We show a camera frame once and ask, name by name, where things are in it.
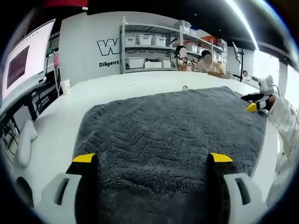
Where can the large display screen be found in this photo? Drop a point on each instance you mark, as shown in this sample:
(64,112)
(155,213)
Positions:
(25,60)

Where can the group of white storage boxes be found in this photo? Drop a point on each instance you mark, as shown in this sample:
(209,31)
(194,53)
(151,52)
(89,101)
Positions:
(144,39)

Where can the white chair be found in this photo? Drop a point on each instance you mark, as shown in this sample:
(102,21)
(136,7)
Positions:
(25,144)

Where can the grey metal shelf rack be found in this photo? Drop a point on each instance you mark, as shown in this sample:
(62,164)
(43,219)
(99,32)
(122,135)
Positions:
(180,31)

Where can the person's right hand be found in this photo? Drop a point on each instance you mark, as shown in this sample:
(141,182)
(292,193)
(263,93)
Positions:
(272,102)

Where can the black tripod stand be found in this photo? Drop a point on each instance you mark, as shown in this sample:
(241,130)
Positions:
(241,63)

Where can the wooden tray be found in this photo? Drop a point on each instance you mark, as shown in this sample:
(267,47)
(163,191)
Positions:
(218,74)

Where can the ceiling light strip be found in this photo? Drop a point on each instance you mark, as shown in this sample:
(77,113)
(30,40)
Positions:
(245,22)

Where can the dark grey fluffy towel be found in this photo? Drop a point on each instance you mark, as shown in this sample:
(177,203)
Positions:
(168,130)

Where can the pink hanging cloth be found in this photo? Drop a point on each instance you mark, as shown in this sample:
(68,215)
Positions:
(56,60)

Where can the white paper cup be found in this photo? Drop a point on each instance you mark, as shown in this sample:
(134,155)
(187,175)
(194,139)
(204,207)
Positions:
(65,87)

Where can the black equipment case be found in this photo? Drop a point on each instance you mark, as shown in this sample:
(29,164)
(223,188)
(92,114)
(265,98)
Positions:
(45,101)

